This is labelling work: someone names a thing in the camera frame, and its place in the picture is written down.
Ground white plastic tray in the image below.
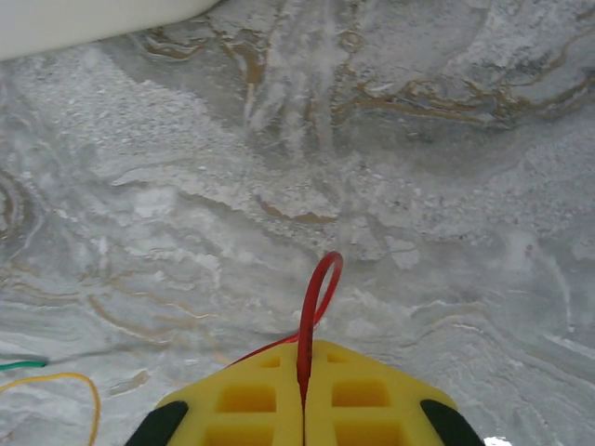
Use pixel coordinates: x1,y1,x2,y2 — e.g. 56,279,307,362
0,0,219,62

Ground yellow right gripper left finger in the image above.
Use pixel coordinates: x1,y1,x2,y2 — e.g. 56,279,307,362
124,343,306,446

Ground yellow cable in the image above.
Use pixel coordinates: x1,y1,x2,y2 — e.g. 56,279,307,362
0,372,101,446

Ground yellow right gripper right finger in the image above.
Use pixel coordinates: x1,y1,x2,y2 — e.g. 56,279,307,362
302,338,487,446

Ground green cable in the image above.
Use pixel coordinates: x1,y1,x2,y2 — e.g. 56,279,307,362
0,360,49,372

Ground red cable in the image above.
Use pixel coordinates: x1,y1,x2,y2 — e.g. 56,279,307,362
227,250,345,405

